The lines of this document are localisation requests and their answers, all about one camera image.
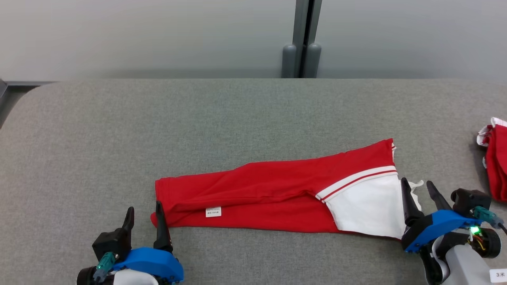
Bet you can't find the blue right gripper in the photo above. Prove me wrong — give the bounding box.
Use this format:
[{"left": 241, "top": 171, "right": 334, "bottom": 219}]
[{"left": 400, "top": 177, "right": 501, "bottom": 285}]

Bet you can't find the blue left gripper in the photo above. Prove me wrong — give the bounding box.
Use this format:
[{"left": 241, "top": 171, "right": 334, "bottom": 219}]
[{"left": 77, "top": 201, "right": 185, "bottom": 285}]

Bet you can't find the grey rounded column cap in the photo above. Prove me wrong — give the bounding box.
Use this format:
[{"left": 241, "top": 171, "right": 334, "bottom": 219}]
[
  {"left": 282, "top": 44, "right": 297, "bottom": 78},
  {"left": 304, "top": 43, "right": 322, "bottom": 78}
]

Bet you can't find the left camera cable green plug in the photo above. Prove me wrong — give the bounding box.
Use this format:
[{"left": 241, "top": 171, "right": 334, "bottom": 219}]
[{"left": 93, "top": 252, "right": 116, "bottom": 283}]

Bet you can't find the grey partition column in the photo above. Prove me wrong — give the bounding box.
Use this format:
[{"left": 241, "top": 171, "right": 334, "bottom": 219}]
[{"left": 292, "top": 0, "right": 322, "bottom": 78}]

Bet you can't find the red white number jersey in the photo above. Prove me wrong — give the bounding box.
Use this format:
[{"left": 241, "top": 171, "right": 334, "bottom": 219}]
[{"left": 151, "top": 138, "right": 424, "bottom": 240}]

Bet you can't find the red shorts white stripe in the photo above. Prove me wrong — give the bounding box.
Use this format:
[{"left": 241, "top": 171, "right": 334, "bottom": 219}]
[{"left": 477, "top": 117, "right": 507, "bottom": 203}]

